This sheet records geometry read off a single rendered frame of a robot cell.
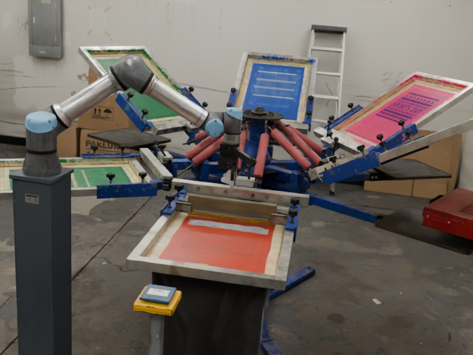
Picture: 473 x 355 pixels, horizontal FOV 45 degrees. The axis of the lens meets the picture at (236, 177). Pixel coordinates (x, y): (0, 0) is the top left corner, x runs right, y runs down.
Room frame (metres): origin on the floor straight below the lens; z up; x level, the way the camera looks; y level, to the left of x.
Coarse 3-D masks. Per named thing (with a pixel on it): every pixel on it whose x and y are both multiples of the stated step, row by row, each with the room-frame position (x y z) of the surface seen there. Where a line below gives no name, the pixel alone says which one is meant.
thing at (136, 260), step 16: (288, 208) 2.60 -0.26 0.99; (160, 224) 2.27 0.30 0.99; (144, 240) 2.08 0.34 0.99; (288, 240) 2.20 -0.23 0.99; (128, 256) 1.93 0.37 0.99; (144, 256) 2.01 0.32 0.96; (288, 256) 2.04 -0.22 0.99; (160, 272) 1.89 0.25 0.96; (176, 272) 1.88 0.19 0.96; (192, 272) 1.88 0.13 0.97; (208, 272) 1.87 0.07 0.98; (224, 272) 1.86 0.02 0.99; (240, 272) 1.87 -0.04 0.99; (272, 288) 1.84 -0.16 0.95
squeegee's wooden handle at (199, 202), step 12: (192, 204) 2.47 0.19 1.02; (204, 204) 2.46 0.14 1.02; (216, 204) 2.46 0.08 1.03; (228, 204) 2.45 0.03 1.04; (240, 204) 2.44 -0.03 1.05; (252, 204) 2.44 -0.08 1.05; (264, 204) 2.43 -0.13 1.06; (276, 204) 2.44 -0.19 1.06; (252, 216) 2.44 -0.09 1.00; (264, 216) 2.43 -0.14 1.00
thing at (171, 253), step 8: (192, 216) 2.48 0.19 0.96; (200, 216) 2.49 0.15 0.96; (184, 224) 2.38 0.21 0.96; (176, 232) 2.27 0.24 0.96; (184, 232) 2.28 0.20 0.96; (208, 232) 2.30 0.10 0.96; (216, 232) 2.31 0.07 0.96; (224, 232) 2.32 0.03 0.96; (176, 240) 2.19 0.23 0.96; (168, 248) 2.11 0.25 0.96; (176, 248) 2.11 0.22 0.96; (160, 256) 2.02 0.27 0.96; (168, 256) 2.03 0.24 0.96; (176, 256) 2.03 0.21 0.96; (184, 256) 2.04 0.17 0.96; (192, 256) 2.05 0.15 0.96; (200, 256) 2.05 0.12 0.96; (208, 256) 2.06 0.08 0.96; (208, 264) 1.99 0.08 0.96
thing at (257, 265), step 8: (240, 224) 2.43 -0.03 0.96; (248, 224) 2.44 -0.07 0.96; (256, 224) 2.45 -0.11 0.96; (232, 232) 2.32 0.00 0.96; (240, 232) 2.33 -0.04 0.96; (248, 232) 2.34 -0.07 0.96; (272, 232) 2.36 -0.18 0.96; (264, 240) 2.27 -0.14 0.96; (256, 248) 2.18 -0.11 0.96; (264, 248) 2.18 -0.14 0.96; (216, 256) 2.06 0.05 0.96; (224, 256) 2.07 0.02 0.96; (256, 256) 2.10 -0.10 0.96; (264, 256) 2.10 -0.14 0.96; (216, 264) 1.99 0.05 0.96; (224, 264) 2.00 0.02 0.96; (232, 264) 2.01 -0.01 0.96; (240, 264) 2.01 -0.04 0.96; (248, 264) 2.02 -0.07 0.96; (256, 264) 2.02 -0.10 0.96; (264, 264) 2.03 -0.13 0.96; (256, 272) 1.96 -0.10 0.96; (264, 272) 1.96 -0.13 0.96
